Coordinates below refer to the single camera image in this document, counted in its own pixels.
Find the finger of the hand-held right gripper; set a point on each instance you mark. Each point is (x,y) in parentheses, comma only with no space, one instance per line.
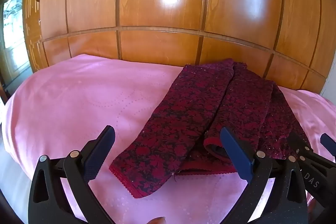
(298,146)
(329,142)

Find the dark red floral garment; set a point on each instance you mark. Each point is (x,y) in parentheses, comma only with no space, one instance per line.
(183,113)

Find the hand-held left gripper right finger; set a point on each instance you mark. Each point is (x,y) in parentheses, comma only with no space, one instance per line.
(236,155)

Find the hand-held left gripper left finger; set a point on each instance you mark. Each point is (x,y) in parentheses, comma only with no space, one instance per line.
(101,150)

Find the pink bed sheet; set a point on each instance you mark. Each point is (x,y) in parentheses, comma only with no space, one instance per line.
(65,98)

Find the person's left hand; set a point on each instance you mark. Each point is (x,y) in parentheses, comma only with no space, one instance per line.
(157,220)

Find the glass door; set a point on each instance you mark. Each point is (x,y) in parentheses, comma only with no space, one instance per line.
(13,29)

